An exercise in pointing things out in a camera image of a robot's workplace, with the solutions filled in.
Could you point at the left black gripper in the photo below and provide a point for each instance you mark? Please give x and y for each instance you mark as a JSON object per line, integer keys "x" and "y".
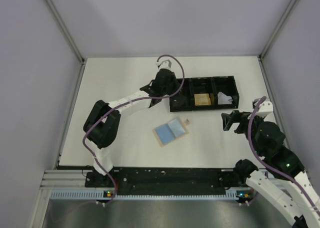
{"x": 176, "y": 85}

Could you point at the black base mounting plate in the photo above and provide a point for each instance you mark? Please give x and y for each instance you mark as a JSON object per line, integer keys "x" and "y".
{"x": 175, "y": 189}

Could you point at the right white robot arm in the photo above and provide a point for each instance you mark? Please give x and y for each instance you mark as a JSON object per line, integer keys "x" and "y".
{"x": 299, "y": 203}

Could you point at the silver card in tray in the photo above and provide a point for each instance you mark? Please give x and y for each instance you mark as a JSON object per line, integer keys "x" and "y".
{"x": 224, "y": 99}

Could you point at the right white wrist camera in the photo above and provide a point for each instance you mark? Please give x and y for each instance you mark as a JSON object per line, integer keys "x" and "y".
{"x": 265, "y": 108}

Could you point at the right aluminium frame post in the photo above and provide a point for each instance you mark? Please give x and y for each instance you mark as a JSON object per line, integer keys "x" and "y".
{"x": 290, "y": 66}

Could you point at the left aluminium frame post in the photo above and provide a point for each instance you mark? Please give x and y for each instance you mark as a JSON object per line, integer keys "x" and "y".
{"x": 79, "y": 73}

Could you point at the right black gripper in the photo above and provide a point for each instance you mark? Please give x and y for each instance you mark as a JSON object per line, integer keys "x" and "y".
{"x": 235, "y": 116}

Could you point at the gold cards stack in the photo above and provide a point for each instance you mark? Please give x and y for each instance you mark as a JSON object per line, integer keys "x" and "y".
{"x": 202, "y": 99}

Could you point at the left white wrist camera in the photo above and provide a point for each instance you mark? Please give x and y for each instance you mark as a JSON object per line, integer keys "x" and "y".
{"x": 166, "y": 64}

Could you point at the grey slotted cable duct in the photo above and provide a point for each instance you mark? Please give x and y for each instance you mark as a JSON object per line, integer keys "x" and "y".
{"x": 106, "y": 195}

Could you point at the aluminium frame post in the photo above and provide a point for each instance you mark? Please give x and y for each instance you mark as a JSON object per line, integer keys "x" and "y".
{"x": 290, "y": 66}
{"x": 79, "y": 73}

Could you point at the steel sheet front panel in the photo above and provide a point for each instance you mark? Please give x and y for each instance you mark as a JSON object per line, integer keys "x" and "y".
{"x": 163, "y": 213}

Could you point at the aluminium front rail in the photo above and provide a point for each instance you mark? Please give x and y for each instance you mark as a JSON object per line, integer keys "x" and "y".
{"x": 50, "y": 179}

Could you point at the black three-compartment tray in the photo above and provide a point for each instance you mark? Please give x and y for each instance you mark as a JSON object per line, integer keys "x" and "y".
{"x": 185, "y": 100}

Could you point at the light blue card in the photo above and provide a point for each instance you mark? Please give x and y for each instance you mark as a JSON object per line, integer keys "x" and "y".
{"x": 170, "y": 131}

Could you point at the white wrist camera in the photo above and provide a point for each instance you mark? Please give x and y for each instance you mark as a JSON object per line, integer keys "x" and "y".
{"x": 166, "y": 64}
{"x": 265, "y": 108}

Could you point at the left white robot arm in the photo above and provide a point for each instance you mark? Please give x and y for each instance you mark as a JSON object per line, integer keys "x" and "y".
{"x": 102, "y": 124}

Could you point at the beige card holder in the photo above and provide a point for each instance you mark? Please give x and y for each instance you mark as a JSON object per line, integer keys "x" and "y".
{"x": 185, "y": 123}

